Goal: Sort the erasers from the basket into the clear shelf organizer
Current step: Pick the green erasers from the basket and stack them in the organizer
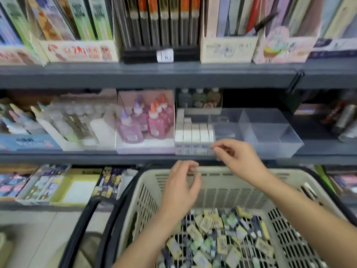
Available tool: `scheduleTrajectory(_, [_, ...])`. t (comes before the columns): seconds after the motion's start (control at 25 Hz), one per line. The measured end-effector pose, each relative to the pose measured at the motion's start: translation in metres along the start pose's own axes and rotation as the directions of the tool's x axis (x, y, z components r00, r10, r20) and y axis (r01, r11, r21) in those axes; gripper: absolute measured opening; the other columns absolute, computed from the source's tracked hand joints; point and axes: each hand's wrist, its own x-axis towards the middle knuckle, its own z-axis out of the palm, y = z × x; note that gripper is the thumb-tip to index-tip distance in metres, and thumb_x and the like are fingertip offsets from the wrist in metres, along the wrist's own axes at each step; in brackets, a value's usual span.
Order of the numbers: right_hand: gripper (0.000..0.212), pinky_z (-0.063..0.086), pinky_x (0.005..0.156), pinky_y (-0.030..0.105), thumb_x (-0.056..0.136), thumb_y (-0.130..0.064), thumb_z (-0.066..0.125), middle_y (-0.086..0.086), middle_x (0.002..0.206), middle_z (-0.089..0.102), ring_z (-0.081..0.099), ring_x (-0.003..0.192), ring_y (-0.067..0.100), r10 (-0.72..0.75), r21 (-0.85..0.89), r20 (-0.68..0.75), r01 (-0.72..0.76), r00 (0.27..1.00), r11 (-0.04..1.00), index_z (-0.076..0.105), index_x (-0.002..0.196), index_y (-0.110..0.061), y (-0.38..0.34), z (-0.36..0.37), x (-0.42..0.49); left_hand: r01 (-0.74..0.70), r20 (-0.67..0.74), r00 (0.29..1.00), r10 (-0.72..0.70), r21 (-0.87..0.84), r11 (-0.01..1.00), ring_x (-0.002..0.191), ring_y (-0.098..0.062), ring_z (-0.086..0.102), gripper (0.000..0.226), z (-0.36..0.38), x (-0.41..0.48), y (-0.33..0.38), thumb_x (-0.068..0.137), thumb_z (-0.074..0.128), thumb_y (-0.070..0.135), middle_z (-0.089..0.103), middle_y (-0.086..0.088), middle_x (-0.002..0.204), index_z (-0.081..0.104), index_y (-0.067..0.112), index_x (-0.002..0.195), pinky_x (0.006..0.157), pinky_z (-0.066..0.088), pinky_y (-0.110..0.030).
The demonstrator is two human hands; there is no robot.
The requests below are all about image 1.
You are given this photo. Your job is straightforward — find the colourful pencil display box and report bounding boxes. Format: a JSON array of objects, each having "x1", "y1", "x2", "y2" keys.
[{"x1": 252, "y1": 0, "x2": 319, "y2": 65}]

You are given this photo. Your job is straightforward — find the person's right forearm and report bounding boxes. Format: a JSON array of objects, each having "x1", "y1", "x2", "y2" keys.
[{"x1": 254, "y1": 170, "x2": 357, "y2": 268}]

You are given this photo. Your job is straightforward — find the pink stationery packets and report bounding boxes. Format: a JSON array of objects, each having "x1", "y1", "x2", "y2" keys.
[{"x1": 0, "y1": 167, "x2": 37, "y2": 199}]

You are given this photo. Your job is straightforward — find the yellow plastic basket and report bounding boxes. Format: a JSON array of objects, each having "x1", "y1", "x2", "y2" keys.
[{"x1": 0, "y1": 230, "x2": 15, "y2": 268}]

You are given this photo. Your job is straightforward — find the person's right hand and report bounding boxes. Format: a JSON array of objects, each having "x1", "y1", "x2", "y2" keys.
[{"x1": 211, "y1": 138, "x2": 270, "y2": 186}]

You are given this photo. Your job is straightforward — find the row of clear glue bottles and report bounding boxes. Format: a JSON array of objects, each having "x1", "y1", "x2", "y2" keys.
[{"x1": 42, "y1": 100, "x2": 109, "y2": 143}]

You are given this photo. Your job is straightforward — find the yellow empty display box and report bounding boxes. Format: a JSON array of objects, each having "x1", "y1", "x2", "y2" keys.
[{"x1": 50, "y1": 169, "x2": 101, "y2": 207}]

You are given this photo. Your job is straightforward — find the person's left forearm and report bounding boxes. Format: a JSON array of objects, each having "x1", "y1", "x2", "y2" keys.
[{"x1": 112, "y1": 212, "x2": 187, "y2": 268}]

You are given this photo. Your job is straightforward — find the white price label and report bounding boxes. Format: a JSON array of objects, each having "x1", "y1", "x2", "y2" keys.
[{"x1": 157, "y1": 49, "x2": 174, "y2": 63}]

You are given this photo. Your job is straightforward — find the pink glue display box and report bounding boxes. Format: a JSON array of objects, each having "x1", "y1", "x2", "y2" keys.
[{"x1": 115, "y1": 89, "x2": 176, "y2": 154}]

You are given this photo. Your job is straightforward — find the pink glue bottle purple cap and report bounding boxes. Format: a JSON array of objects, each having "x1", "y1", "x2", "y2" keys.
[
  {"x1": 117, "y1": 109, "x2": 145, "y2": 144},
  {"x1": 131, "y1": 96, "x2": 149, "y2": 132}
]

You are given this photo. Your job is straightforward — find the person's left hand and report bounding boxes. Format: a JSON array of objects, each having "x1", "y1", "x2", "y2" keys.
[{"x1": 159, "y1": 160, "x2": 203, "y2": 221}]

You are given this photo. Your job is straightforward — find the translucent glue bottle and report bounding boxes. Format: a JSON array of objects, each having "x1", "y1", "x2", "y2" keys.
[
  {"x1": 177, "y1": 88, "x2": 194, "y2": 108},
  {"x1": 193, "y1": 88, "x2": 208, "y2": 108},
  {"x1": 208, "y1": 88, "x2": 223, "y2": 108}
]

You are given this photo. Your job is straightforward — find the black pen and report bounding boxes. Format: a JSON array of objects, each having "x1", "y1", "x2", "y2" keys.
[{"x1": 245, "y1": 11, "x2": 280, "y2": 36}]

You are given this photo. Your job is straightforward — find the white glue display box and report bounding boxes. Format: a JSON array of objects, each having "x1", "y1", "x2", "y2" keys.
[{"x1": 30, "y1": 89, "x2": 119, "y2": 151}]

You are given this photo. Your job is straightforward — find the pastel lead display box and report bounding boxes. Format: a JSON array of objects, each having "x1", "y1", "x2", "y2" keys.
[{"x1": 0, "y1": 0, "x2": 48, "y2": 66}]

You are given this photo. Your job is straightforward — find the rows of white erasers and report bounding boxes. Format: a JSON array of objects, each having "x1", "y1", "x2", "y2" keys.
[{"x1": 174, "y1": 109, "x2": 215, "y2": 156}]

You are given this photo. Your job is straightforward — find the clear plastic divider tray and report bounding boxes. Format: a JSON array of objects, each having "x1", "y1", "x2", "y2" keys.
[{"x1": 176, "y1": 108, "x2": 305, "y2": 160}]

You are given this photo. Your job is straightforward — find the white pencil display box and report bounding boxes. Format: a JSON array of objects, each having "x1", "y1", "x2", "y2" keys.
[{"x1": 200, "y1": 0, "x2": 260, "y2": 64}]

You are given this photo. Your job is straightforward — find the black lead tube display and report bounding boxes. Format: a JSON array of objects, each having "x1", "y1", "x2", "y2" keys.
[{"x1": 114, "y1": 0, "x2": 202, "y2": 64}]

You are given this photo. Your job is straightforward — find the pink glue bottle orange cap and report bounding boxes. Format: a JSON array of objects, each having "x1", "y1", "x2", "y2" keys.
[
  {"x1": 147, "y1": 103, "x2": 167, "y2": 139},
  {"x1": 153, "y1": 99, "x2": 172, "y2": 129},
  {"x1": 160, "y1": 93, "x2": 175, "y2": 123}
]

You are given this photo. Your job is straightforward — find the dark blue yellow packets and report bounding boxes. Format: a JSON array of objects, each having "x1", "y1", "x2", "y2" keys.
[{"x1": 91, "y1": 166, "x2": 126, "y2": 200}]

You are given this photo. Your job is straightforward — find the pile of erasers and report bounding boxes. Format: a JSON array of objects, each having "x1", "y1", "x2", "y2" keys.
[{"x1": 159, "y1": 206, "x2": 277, "y2": 268}]

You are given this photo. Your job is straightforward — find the cartoon print display box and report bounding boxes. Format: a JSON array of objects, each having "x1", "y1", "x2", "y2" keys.
[{"x1": 28, "y1": 0, "x2": 122, "y2": 63}]

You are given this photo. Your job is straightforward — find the blue white display box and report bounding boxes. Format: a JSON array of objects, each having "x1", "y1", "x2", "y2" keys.
[{"x1": 309, "y1": 0, "x2": 357, "y2": 59}]

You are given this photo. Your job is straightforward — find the white eraser display box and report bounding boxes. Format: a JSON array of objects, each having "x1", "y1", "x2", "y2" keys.
[{"x1": 16, "y1": 163, "x2": 70, "y2": 205}]

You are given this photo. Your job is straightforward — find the beige shopping basket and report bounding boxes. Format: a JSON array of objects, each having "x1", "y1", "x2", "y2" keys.
[{"x1": 58, "y1": 165, "x2": 357, "y2": 268}]

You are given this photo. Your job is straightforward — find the grey store shelves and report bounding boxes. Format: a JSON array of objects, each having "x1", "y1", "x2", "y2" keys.
[{"x1": 0, "y1": 0, "x2": 357, "y2": 221}]

